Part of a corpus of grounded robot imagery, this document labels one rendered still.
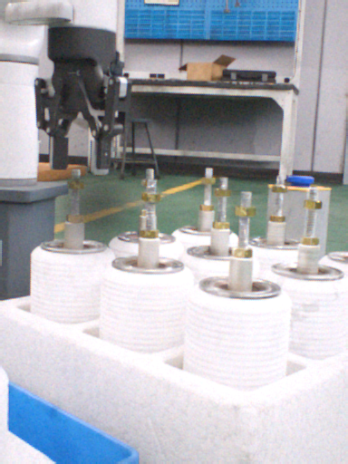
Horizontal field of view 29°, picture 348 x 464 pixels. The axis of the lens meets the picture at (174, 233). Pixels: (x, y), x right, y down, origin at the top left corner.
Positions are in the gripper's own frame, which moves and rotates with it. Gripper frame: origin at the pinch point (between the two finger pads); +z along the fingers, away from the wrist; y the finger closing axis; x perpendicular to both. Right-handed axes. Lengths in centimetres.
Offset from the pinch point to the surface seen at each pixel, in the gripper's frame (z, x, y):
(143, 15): -98, -379, 354
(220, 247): 9.1, -10.4, -13.0
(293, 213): 7.6, -36.9, -6.7
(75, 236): 8.6, 0.9, -0.8
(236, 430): 19.2, 8.8, -29.6
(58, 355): 19.2, 8.2, -7.1
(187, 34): -83, -397, 319
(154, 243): 7.5, 0.9, -12.9
